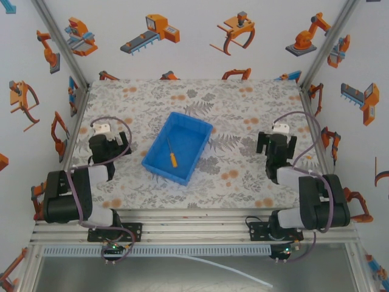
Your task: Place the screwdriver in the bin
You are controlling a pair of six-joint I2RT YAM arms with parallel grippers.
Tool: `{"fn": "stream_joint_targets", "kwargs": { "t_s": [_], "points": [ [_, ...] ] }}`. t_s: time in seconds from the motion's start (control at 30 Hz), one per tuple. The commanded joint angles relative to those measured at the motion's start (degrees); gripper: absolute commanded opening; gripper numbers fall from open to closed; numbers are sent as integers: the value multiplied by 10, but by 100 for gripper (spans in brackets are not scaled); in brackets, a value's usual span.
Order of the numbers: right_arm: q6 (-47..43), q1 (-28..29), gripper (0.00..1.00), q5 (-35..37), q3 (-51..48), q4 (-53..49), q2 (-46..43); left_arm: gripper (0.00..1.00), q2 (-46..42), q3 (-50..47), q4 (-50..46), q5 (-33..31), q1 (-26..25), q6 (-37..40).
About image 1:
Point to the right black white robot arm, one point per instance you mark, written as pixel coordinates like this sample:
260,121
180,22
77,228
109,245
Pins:
328,207

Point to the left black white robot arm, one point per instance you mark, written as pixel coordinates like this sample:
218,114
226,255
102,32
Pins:
60,197

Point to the blue plastic bin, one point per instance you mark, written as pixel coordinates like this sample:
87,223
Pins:
185,143

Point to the floral patterned table mat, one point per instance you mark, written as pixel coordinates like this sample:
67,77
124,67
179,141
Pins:
231,100

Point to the white plastic strip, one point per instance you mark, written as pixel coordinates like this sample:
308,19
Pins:
231,271

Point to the aluminium side rail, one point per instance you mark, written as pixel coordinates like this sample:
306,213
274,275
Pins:
313,121
77,121

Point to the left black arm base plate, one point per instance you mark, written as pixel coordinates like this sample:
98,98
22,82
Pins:
135,231

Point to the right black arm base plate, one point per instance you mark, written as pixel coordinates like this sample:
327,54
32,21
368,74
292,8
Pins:
258,230

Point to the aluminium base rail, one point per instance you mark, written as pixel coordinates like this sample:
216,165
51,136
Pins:
194,225

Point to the aluminium corner post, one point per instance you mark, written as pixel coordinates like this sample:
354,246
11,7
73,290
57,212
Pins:
60,39
329,39

